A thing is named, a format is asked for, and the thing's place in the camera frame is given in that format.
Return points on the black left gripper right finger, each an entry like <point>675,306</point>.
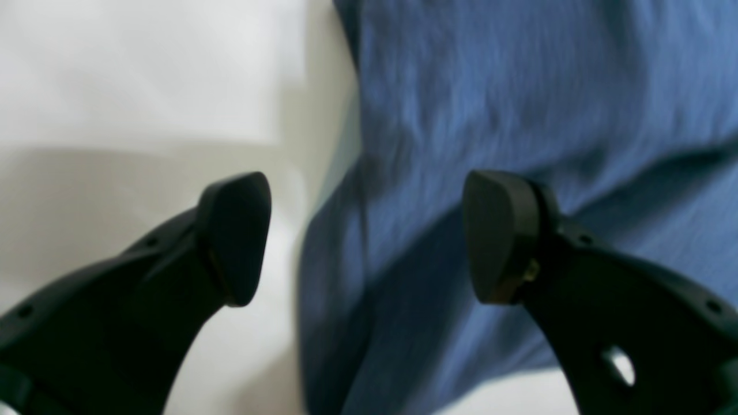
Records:
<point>631,337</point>

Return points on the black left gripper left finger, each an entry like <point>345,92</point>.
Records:
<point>110,338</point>

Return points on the dark blue T-shirt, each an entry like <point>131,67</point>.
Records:
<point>626,110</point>

